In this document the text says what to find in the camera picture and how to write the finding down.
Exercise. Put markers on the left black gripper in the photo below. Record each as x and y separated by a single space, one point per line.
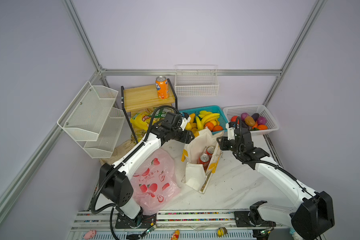
186 136

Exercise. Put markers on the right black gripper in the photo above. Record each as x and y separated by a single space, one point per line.
221 144

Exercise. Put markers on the red cola can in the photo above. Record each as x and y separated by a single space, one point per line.
210 151
204 160

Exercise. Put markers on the white canvas tote bag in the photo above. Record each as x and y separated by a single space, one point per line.
195 176

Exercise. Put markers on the pink plastic grocery bag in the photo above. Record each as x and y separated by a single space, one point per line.
154 182

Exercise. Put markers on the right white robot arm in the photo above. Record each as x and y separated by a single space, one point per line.
312 213

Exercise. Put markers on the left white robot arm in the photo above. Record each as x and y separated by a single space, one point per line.
115 190

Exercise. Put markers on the green snack bag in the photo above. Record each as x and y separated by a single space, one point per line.
162 112

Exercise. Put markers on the brown potato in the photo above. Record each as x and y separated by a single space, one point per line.
249 121

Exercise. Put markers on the teal plastic fruit basket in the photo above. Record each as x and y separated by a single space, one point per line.
220 124

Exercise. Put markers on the yellow chips bag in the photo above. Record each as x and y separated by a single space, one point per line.
141 120

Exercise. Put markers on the purple round vegetable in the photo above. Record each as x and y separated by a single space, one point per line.
262 121

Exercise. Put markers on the orange fruit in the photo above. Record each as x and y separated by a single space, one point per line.
209 125

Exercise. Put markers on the yellow banana bunch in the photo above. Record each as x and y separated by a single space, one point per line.
205 117

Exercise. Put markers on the white plastic vegetable basket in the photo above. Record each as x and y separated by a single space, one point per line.
254 109

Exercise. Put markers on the orange soda can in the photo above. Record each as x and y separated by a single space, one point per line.
162 86

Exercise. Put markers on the wooden three-tier shelf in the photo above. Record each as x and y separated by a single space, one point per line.
136 99

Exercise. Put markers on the white mesh two-tier rack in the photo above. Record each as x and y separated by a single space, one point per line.
93 121

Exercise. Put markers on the white wire wall basket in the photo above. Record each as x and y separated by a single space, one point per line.
196 80

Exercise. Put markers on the aluminium rail base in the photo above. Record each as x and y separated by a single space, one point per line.
232 188

